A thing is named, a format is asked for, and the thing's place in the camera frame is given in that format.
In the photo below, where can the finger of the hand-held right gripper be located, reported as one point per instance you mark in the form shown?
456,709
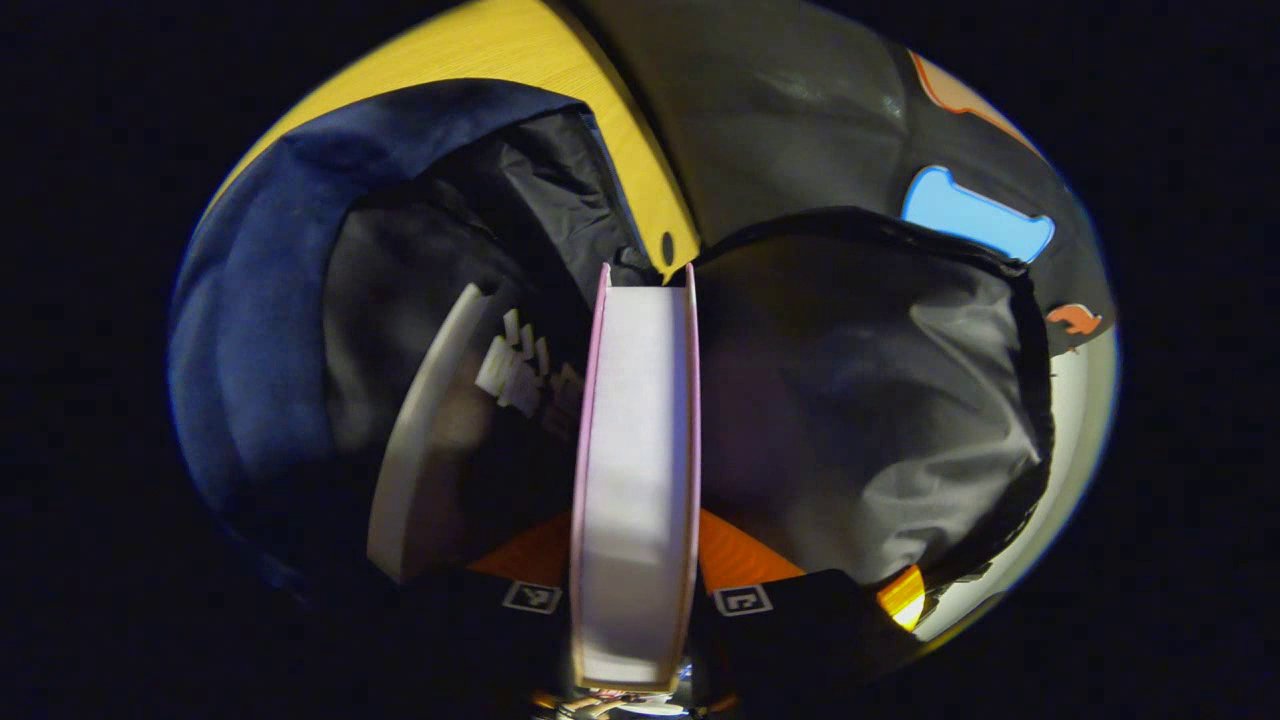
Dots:
903,598

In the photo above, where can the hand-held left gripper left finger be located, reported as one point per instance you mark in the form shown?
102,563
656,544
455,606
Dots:
500,625

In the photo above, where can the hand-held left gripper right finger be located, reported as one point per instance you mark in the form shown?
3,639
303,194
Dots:
790,630

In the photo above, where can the pink cover book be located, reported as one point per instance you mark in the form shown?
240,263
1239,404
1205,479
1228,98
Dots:
635,480

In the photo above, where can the blue schoolbag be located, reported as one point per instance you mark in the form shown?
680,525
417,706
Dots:
250,300

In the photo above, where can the black backdrop cloth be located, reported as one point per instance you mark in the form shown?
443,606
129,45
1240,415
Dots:
780,120

